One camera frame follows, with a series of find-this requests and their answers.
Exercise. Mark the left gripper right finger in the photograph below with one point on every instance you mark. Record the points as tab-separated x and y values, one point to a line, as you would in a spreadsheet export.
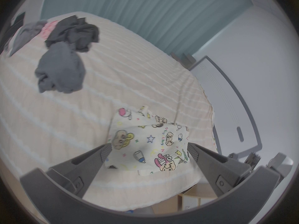
219	171

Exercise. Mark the pink garment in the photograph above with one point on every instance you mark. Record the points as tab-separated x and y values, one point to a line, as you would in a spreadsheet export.
48	29

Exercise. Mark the grey and white garment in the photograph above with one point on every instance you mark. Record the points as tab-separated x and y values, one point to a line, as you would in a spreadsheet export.
22	36

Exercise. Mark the blue-green curtain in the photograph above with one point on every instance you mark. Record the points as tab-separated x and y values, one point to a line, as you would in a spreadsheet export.
151	13

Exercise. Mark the white printed pyjama top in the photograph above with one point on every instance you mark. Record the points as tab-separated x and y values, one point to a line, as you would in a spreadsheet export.
144	143

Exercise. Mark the bed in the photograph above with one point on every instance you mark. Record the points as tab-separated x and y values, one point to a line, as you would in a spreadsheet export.
116	78

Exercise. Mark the dark grey garment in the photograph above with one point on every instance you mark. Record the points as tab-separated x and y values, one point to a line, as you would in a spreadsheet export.
63	71

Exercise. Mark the black slatted furniture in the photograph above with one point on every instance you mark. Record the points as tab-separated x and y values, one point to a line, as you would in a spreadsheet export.
18	20

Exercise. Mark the black garment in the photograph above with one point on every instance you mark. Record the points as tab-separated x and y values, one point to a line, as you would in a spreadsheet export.
74	34

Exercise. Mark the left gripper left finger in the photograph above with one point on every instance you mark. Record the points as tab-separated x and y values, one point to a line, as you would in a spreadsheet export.
84	171

